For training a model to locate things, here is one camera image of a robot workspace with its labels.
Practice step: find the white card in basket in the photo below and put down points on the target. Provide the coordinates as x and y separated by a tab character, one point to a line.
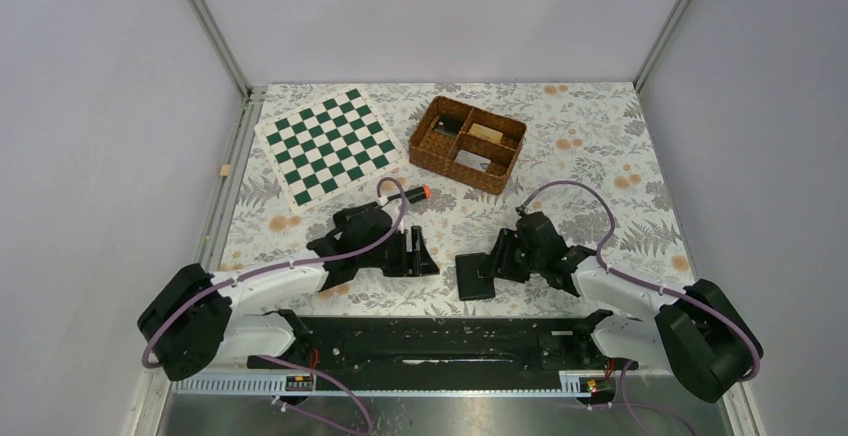
475	161

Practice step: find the black item in basket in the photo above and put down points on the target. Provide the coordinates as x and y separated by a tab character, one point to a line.
448	125

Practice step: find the brown wicker divided basket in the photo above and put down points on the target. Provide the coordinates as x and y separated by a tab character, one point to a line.
436	152

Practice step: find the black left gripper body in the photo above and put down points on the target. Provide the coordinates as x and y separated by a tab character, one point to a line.
393	257

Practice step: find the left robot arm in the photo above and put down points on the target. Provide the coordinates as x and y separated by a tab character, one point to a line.
201	318

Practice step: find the floral table mat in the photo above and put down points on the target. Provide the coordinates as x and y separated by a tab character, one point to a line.
587	162

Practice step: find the tan card in basket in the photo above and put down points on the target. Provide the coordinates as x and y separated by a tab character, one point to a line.
486	133

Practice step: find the aluminium slotted rail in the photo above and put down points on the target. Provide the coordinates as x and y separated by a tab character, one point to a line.
292	384

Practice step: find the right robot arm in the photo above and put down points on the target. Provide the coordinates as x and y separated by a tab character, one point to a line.
694	332

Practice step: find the black leather card holder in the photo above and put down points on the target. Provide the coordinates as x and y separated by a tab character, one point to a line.
471	286

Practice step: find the green white chessboard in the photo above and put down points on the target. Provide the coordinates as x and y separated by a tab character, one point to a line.
328	147

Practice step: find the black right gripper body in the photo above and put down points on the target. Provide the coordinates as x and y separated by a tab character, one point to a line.
514	260

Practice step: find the black flashlight orange tip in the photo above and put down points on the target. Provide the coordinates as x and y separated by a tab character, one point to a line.
414	195

